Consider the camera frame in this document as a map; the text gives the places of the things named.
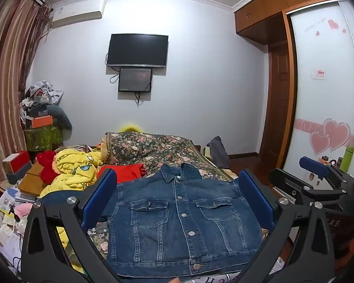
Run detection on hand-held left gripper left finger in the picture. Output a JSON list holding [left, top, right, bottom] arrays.
[[20, 168, 130, 283]]

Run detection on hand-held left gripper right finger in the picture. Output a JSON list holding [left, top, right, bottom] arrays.
[[234, 169, 336, 283]]

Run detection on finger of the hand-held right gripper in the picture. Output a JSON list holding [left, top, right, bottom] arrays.
[[299, 156, 354, 191], [268, 168, 354, 213]]

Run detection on blue denim jacket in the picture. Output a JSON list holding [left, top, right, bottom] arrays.
[[40, 163, 267, 279]]

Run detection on green bottle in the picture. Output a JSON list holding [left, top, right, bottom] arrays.
[[339, 145, 354, 174]]

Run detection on red folded cloth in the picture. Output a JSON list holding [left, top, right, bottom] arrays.
[[97, 163, 146, 184]]

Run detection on yellow cartoon blanket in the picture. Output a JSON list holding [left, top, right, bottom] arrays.
[[40, 149, 107, 250]]

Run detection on dark grey bag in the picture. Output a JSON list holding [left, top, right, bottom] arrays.
[[206, 136, 231, 168]]

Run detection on red plush toy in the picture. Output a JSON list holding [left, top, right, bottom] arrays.
[[36, 150, 59, 185]]

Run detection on dark floral bedspread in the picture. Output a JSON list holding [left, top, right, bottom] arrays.
[[88, 132, 237, 260]]

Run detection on brown cardboard box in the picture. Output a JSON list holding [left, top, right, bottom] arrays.
[[18, 162, 52, 196]]

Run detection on pink plush toy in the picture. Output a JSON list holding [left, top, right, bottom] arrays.
[[13, 202, 37, 221]]

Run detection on green patterned cloth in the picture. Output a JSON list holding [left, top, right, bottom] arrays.
[[24, 124, 64, 152]]

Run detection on grey neck pillow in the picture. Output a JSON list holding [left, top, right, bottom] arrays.
[[47, 104, 73, 130]]

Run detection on red and white box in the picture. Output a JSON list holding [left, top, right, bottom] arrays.
[[2, 150, 30, 174]]

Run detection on orange box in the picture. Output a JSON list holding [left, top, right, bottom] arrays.
[[32, 115, 54, 129]]

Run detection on pile of books and papers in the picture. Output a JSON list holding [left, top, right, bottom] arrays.
[[0, 183, 27, 272]]

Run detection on pile of silver wrapping clutter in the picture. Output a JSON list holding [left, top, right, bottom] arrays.
[[19, 80, 64, 124]]

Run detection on striped brown curtain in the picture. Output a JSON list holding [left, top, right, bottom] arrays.
[[0, 0, 52, 207]]

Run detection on wooden overhead cabinets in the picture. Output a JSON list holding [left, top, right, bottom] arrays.
[[234, 0, 347, 45]]

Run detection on white air conditioner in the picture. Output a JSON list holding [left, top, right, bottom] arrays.
[[51, 0, 107, 29]]

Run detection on small black wall monitor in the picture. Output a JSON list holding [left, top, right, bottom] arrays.
[[118, 68, 153, 93]]

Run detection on large black wall television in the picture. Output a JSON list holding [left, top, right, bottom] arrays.
[[107, 34, 169, 68]]

